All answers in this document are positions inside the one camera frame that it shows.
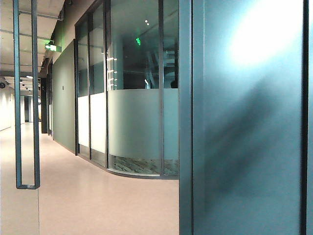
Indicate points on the clear glass door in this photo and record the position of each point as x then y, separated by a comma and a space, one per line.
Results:
27, 210

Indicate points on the grey metal door frame post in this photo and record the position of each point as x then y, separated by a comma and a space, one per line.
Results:
185, 122

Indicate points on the dark corridor pillar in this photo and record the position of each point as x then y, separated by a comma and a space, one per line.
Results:
44, 110

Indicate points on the white ceiling light strip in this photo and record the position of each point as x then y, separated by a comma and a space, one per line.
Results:
29, 77

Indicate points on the narrow frosted glass partition panel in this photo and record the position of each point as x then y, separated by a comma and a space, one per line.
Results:
97, 122
83, 122
171, 122

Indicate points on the green exit sign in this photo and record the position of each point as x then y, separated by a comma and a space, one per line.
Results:
52, 46

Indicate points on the dark vertical frame strip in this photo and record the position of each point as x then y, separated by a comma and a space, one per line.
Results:
305, 122

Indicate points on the curved frosted glass partition panel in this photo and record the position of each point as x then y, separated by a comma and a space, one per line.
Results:
134, 122

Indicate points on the dome security camera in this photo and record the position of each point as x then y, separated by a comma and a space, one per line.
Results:
2, 85

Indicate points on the grey ceiling pipe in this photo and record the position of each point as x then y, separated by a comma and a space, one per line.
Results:
41, 15

